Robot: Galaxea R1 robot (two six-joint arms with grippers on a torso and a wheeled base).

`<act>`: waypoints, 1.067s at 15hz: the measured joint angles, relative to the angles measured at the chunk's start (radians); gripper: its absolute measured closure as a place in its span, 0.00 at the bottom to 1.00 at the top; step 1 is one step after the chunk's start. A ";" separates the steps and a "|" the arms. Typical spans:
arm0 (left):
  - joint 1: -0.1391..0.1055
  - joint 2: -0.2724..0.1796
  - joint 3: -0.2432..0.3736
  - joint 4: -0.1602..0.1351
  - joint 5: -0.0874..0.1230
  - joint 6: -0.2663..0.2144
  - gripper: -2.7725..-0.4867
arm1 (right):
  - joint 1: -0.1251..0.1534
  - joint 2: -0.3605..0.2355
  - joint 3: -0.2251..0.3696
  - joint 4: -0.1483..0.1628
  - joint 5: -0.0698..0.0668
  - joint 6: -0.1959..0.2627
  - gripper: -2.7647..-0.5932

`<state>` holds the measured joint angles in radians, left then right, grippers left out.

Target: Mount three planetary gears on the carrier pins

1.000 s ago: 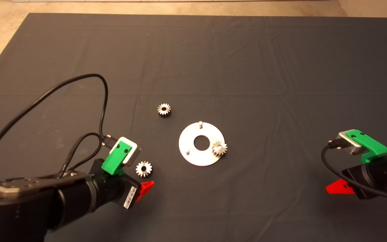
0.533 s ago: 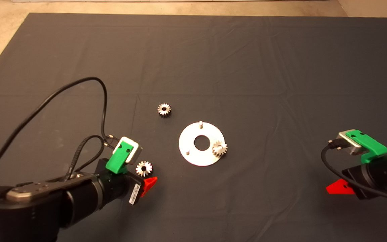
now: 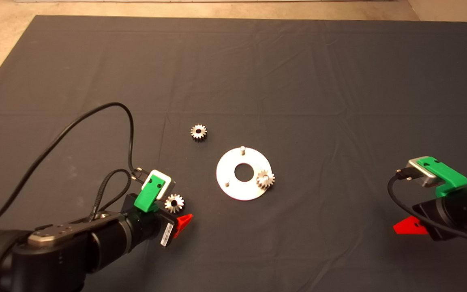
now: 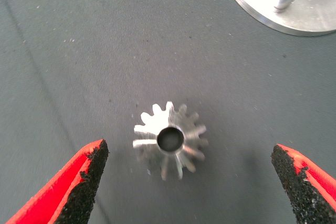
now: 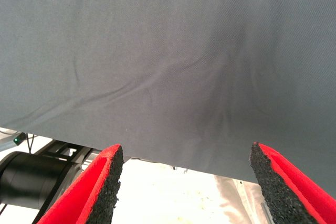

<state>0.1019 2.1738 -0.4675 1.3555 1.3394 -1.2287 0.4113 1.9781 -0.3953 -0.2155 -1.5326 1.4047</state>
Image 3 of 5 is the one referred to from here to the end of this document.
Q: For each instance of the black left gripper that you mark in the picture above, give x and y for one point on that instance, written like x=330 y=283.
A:
x=148 y=229

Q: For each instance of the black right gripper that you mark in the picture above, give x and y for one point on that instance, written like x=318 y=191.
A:
x=452 y=215

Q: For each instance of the small steel planetary gear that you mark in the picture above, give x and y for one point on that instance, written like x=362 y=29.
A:
x=195 y=129
x=262 y=176
x=178 y=207

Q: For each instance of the round metal carrier plate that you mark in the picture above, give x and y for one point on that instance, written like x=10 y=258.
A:
x=227 y=166

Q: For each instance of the dark grey table cloth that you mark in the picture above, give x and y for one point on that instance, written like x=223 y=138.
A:
x=258 y=61

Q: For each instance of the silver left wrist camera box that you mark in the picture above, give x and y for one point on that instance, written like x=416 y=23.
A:
x=168 y=184

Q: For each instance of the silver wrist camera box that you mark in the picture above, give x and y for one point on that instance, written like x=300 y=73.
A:
x=420 y=174
x=168 y=184

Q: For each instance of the green left camera mount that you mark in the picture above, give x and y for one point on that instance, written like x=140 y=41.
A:
x=148 y=196

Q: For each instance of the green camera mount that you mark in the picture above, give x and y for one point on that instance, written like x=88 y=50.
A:
x=148 y=196
x=448 y=174

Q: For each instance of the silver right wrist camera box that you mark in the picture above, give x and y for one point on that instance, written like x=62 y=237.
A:
x=420 y=174

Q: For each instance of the green right camera mount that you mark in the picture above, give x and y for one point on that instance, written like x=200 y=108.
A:
x=448 y=174

